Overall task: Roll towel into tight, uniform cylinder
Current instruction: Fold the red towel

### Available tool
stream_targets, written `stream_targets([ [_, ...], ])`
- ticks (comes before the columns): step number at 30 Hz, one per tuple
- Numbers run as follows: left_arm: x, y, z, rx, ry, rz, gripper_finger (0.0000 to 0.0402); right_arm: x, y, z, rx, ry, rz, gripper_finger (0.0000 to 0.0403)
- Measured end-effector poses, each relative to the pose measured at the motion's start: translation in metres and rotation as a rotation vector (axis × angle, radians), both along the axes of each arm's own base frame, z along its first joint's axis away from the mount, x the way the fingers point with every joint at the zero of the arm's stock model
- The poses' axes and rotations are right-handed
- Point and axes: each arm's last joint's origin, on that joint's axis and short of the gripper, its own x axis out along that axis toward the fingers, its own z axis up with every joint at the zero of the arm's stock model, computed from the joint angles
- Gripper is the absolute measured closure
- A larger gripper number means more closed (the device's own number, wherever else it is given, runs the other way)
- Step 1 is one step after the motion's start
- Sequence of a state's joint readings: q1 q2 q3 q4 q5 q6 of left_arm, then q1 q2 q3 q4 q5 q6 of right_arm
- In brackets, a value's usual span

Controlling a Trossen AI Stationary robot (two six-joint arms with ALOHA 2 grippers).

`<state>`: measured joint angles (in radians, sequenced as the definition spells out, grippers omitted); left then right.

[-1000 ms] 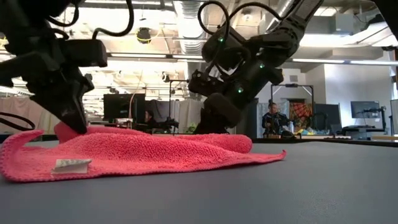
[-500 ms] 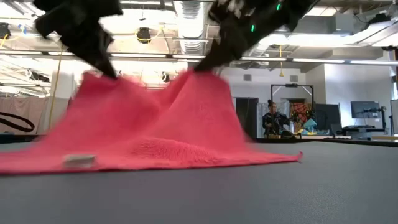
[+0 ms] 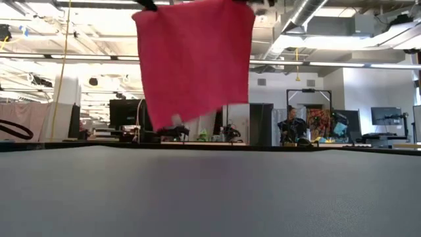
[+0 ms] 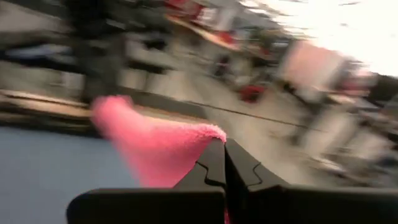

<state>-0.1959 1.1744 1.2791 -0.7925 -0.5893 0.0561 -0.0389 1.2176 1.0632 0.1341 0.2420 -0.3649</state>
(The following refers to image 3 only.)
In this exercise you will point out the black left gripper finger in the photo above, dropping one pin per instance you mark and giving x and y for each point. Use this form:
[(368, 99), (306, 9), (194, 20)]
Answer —
[(148, 4)]

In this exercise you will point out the red microfibre towel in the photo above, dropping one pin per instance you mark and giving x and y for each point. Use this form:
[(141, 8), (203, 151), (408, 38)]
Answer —
[(194, 66)]

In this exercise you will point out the black background robot arm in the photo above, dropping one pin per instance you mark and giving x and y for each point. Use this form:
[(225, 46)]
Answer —
[(232, 131), (174, 131)]

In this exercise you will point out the long ceiling light strip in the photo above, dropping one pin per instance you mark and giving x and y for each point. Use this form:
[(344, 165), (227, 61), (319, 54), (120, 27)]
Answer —
[(82, 57), (329, 64)]

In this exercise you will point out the black computer monitor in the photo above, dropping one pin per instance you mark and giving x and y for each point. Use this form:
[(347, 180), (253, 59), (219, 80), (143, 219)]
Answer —
[(126, 113)]

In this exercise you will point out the white column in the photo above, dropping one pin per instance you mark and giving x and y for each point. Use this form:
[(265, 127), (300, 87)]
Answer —
[(67, 90)]

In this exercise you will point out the black cabinet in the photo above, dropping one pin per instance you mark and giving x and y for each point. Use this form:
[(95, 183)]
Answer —
[(261, 125)]

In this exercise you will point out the person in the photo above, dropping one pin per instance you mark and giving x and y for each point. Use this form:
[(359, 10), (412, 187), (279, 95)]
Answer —
[(292, 126)]

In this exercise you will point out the black upright panel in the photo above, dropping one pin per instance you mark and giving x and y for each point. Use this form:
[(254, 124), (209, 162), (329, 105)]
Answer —
[(74, 121)]

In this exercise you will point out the green small object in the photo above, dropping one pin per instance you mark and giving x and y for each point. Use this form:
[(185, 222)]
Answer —
[(203, 136)]

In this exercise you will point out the colourful patterned cloth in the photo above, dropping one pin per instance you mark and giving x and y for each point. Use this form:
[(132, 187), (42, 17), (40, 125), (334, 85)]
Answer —
[(318, 123)]

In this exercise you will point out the beige curtain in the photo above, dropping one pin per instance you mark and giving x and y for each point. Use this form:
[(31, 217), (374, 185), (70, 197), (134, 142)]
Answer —
[(41, 116)]

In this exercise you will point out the light blue object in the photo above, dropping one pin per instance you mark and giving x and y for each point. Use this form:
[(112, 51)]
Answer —
[(340, 128)]

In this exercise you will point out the dark monitor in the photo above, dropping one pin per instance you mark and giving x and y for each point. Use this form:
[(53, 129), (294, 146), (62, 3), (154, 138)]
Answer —
[(353, 121)]

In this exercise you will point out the grey screen monitor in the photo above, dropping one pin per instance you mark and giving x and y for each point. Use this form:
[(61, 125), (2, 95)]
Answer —
[(386, 116)]

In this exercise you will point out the monitor with pale screen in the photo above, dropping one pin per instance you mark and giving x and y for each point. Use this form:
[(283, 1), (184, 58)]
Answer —
[(417, 123)]

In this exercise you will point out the round silver air duct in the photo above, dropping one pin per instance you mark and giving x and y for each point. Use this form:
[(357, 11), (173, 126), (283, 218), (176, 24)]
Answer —
[(296, 19)]

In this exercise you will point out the grey wall vent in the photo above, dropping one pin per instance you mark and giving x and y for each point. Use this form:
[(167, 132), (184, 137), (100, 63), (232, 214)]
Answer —
[(261, 82), (310, 83)]

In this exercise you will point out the black frame rig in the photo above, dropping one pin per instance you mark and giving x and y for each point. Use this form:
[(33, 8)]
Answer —
[(308, 90)]

